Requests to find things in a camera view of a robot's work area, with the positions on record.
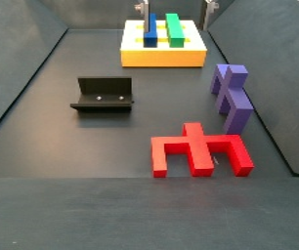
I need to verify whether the green bar block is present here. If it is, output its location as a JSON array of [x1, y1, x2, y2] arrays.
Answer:
[[165, 14, 185, 48]]

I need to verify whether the yellow slotted board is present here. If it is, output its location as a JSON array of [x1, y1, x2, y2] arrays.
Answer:
[[120, 21, 208, 67]]

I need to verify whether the red cross-shaped block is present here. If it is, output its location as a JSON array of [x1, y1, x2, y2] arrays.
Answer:
[[151, 123, 255, 178]]

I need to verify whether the black angle bracket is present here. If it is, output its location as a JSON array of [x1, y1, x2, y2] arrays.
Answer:
[[71, 76, 133, 112]]

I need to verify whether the purple cross-shaped block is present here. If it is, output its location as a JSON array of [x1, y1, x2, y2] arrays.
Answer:
[[209, 64, 253, 135]]

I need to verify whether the blue bar block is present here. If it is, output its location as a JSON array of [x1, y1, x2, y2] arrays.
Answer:
[[144, 14, 157, 48]]

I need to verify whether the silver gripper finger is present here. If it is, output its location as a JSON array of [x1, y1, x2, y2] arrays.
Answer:
[[135, 0, 149, 32], [203, 0, 219, 29]]

